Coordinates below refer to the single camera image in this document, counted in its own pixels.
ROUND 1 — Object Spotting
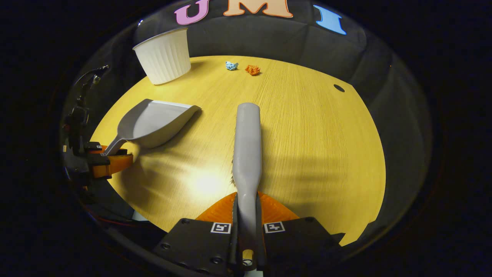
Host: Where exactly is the small grey broom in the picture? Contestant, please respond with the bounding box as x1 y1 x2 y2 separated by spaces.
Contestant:
230 102 265 270

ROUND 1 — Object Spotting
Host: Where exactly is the black backdrop cloth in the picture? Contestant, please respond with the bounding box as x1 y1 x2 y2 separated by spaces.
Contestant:
61 0 433 247

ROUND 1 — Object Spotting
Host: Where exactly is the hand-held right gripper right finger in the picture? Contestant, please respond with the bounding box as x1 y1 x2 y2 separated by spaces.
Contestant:
256 191 346 272

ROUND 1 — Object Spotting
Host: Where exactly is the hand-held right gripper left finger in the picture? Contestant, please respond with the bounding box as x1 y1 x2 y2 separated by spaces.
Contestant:
153 192 237 275

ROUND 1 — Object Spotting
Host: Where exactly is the grey dustpan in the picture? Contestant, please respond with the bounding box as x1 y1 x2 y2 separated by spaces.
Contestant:
100 98 201 157

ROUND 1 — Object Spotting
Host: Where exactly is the white garbage bin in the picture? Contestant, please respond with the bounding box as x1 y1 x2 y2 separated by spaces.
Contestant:
132 27 192 85

